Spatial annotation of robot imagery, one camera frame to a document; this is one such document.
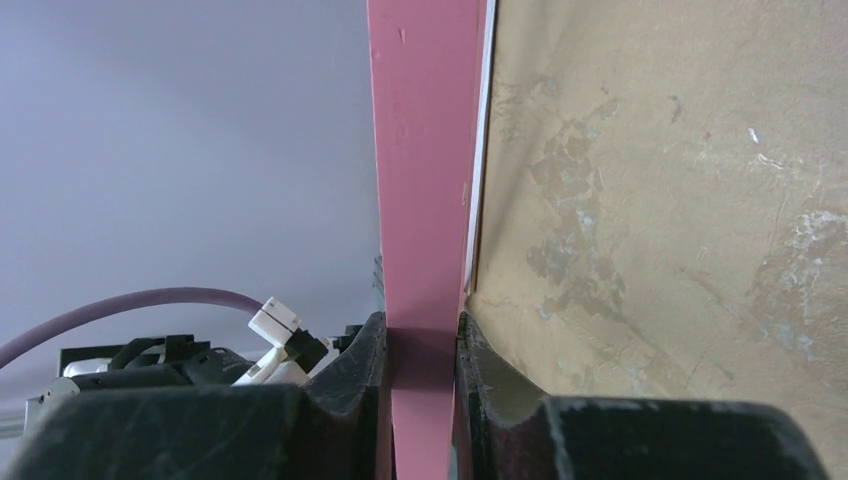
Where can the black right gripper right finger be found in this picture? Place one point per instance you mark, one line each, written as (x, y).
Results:
(499, 428)

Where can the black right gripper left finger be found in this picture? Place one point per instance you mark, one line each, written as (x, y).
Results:
(344, 426)

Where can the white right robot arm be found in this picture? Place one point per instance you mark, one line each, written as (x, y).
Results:
(186, 418)

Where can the pink picture frame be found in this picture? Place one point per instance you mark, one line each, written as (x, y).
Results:
(426, 65)

